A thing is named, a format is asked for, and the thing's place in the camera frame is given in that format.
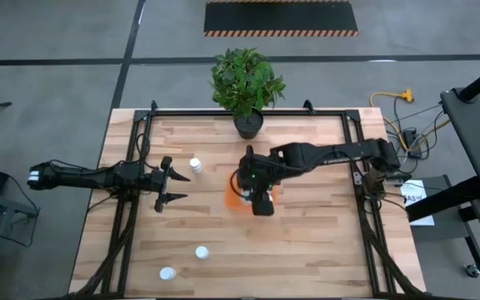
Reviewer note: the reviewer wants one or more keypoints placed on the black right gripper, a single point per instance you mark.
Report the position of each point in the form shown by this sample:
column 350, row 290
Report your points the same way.
column 258, row 173

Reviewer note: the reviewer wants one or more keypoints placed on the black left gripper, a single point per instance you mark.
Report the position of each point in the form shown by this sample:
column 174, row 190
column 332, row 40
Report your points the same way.
column 165, row 183

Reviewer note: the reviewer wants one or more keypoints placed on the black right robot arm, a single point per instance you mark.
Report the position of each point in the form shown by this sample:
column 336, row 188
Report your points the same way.
column 327, row 154

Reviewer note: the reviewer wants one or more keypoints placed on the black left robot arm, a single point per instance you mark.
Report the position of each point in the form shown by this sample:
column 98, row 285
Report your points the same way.
column 90, row 178

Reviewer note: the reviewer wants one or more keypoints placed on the orange plastic basket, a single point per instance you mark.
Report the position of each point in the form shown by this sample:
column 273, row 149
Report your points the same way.
column 231, row 199

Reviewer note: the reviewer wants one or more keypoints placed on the black plant pot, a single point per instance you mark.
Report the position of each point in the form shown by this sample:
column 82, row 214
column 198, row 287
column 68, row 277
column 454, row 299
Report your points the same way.
column 248, row 125

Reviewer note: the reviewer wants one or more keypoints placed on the green leafy plant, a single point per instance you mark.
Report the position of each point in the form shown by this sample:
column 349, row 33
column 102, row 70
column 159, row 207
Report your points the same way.
column 244, row 79

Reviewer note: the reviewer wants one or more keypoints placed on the black power strip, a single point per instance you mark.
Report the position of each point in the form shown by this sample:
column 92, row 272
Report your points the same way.
column 411, row 141

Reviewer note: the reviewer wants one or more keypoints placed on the black hazard-striped floor mat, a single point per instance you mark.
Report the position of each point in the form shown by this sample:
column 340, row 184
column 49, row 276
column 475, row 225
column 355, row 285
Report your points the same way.
column 281, row 16

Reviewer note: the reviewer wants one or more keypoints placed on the white paper sheet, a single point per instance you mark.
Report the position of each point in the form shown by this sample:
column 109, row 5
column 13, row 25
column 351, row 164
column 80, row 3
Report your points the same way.
column 419, row 208

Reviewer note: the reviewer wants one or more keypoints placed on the black caster wheel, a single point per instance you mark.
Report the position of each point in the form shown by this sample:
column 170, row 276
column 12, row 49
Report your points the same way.
column 471, row 271

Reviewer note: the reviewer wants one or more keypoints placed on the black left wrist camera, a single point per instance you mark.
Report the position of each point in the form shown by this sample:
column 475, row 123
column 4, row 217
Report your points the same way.
column 155, row 181

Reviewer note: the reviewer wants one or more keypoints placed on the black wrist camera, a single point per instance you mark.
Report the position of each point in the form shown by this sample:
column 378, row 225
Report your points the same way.
column 155, row 181
column 263, row 206

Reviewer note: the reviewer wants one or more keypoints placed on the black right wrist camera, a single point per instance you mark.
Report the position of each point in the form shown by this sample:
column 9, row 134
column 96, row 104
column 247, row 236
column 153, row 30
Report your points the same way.
column 263, row 206

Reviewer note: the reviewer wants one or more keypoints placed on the black aluminium frame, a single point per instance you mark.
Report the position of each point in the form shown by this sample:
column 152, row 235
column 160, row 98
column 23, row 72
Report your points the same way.
column 190, row 113

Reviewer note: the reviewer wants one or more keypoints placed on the silver metal bracket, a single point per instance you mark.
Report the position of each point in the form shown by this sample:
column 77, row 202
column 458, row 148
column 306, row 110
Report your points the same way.
column 357, row 178

